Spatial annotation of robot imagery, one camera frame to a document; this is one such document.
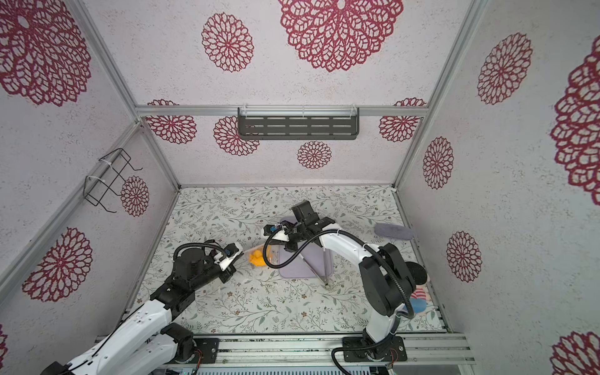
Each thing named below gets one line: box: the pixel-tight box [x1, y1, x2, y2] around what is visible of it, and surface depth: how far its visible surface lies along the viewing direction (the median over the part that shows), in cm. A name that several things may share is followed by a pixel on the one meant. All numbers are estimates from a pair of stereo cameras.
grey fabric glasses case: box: [374, 223, 414, 241], surface depth 102 cm
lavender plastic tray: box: [278, 242, 334, 279], surface depth 92 cm
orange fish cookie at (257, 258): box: [249, 250, 267, 267], surface depth 86 cm
